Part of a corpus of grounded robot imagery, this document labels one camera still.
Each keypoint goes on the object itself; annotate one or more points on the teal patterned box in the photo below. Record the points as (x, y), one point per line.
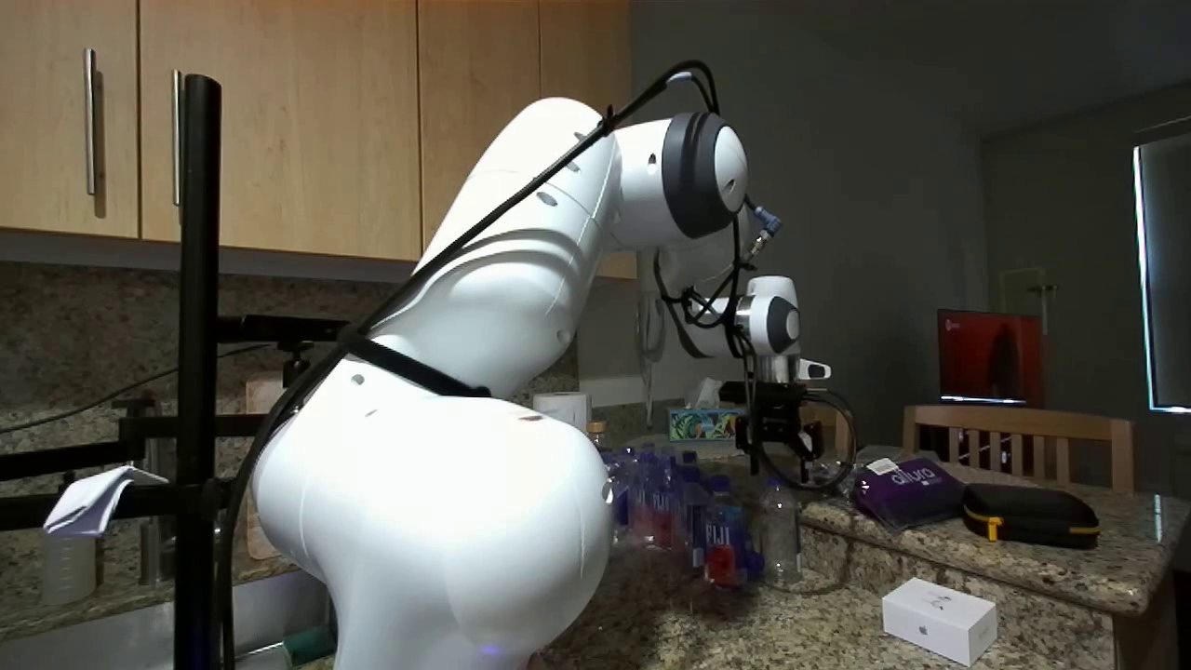
(702, 424)

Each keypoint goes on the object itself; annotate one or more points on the clear Fiji water bottle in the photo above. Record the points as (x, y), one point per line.
(780, 541)

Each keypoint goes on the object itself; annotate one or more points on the window with white frame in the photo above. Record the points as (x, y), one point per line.
(1165, 271)

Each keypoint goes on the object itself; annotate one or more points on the white folded paper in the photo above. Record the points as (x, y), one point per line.
(104, 496)

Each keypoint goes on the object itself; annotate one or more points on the narrow wooden cabinet door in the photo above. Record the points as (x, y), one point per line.
(50, 112)

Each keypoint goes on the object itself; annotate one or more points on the purple package in zip bag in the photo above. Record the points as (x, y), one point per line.
(906, 487)

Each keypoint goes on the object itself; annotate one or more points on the red framed screen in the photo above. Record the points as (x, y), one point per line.
(990, 358)

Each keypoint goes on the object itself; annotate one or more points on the black vertical pole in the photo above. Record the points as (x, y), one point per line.
(197, 311)

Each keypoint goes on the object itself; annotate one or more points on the wide wooden cabinet door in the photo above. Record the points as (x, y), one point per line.
(300, 124)

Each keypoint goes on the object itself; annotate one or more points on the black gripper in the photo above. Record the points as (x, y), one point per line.
(780, 415)

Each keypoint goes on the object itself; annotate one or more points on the black case with yellow zipper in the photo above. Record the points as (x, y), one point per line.
(1027, 516)

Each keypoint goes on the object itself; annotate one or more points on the black metal frame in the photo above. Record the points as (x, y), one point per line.
(160, 424)

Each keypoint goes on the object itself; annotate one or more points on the white cardboard box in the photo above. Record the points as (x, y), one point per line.
(937, 620)

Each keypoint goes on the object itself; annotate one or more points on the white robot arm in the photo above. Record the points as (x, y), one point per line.
(434, 522)

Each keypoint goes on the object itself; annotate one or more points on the wooden slatted chair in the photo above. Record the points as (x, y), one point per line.
(1017, 429)

